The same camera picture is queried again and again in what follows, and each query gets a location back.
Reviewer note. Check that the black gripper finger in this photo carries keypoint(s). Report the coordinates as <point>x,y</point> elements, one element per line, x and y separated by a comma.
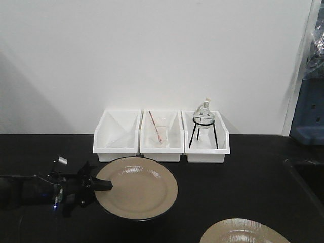
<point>101,185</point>

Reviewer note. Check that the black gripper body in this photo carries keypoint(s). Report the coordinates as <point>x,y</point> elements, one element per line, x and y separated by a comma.
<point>73,190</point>

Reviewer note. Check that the tan round plate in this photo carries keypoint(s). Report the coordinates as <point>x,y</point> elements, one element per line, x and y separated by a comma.
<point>241,230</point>
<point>142,188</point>

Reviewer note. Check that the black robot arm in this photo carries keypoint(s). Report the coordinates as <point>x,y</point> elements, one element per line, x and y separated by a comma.
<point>55,188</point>

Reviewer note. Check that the left white plastic bin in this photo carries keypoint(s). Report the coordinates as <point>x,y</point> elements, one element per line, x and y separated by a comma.
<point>117,134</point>

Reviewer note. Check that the white plastic bin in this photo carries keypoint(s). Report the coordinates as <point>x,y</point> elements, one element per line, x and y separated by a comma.
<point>175,135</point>
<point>206,155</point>
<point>117,134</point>

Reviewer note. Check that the red glass stirring rod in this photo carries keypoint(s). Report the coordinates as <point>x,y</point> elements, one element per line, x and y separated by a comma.
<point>159,138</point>

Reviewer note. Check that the middle white plastic bin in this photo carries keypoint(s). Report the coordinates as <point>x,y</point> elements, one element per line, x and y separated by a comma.
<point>175,135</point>

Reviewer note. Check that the glass beaker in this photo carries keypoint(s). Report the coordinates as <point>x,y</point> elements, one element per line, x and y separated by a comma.
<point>163,129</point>

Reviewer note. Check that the right white plastic bin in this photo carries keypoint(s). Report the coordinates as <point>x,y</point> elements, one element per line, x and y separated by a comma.
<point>206,155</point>

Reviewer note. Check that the round glass flask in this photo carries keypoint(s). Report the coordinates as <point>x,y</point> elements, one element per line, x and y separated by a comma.
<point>203,117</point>

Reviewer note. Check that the black lab sink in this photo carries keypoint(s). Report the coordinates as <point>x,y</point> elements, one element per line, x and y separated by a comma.
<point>309,175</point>

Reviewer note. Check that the grey pegboard drying rack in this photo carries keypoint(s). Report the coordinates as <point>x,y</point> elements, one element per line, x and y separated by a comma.
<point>307,126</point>

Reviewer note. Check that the plastic bag of pegs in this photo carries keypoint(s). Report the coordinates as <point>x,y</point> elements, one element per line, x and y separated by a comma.
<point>314,67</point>

